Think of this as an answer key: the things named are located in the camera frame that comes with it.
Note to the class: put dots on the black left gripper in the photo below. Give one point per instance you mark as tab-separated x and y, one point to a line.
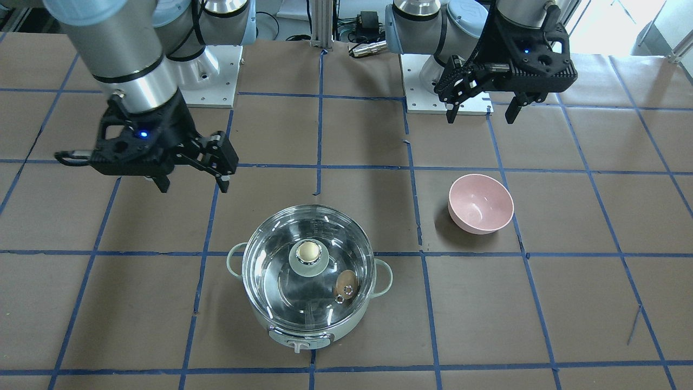
497	47

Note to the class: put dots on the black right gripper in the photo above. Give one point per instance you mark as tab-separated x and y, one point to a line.
174	127

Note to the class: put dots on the glass pot lid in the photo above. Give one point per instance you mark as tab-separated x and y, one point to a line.
307	265

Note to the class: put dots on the beige egg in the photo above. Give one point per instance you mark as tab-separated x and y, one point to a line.
347	285

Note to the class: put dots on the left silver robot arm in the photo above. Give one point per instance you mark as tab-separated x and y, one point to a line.
441	29

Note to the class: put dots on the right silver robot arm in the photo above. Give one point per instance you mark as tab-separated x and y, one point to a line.
154	60

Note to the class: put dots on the pale green cooking pot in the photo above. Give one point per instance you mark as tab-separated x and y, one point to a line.
308	303

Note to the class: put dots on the pink bowl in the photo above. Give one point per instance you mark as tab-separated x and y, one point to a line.
479	204

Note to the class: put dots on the brown paper table mat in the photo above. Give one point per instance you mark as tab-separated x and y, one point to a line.
109	283

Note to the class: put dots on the black power adapter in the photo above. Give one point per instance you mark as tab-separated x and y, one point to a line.
367	22

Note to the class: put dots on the aluminium frame post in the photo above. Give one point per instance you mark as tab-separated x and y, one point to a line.
322	18

